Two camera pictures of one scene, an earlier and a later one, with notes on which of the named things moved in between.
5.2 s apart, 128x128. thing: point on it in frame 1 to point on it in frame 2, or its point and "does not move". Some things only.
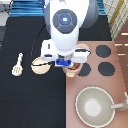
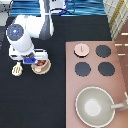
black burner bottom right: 106,69 does not move
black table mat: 33,100 does not move
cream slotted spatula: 17,70 does not move
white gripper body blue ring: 48,53 to 30,57
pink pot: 73,69 to 41,65
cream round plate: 39,66 does not move
